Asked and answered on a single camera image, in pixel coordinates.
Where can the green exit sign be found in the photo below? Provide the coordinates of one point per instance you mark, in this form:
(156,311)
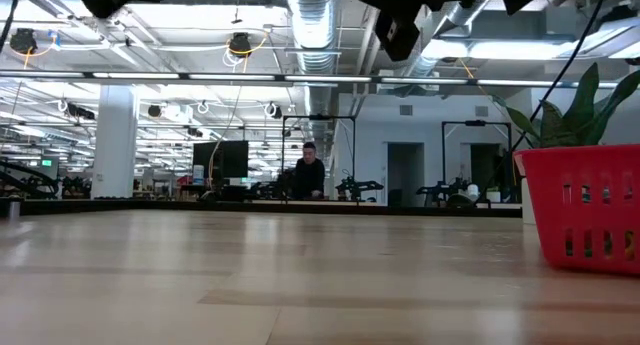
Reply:
(47,162)

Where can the long LED light bar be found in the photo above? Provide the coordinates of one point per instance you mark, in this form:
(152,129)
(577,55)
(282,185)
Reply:
(230,77)

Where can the black frame stand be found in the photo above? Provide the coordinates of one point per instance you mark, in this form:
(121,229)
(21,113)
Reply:
(475,123)
(320,117)

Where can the red plastic basket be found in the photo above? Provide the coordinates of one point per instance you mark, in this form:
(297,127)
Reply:
(575,160)

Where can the person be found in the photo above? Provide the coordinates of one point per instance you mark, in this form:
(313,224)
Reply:
(309,175)

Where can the black background robot arm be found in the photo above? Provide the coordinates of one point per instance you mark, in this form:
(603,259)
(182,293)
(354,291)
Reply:
(25,182)
(360,186)
(445,191)

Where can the black monitor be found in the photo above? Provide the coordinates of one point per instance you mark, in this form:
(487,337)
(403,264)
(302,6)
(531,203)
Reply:
(225,160)

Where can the silver ventilation duct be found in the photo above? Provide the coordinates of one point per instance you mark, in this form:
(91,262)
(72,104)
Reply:
(315,35)

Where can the green artificial plant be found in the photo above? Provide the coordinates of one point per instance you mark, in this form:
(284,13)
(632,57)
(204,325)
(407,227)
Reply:
(582,110)

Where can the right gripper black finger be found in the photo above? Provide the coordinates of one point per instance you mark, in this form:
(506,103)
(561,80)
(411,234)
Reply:
(397,37)

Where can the white pillar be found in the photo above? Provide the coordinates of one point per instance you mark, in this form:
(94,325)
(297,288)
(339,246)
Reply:
(115,145)

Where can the white plant pot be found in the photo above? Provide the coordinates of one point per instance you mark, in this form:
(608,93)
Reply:
(527,205)

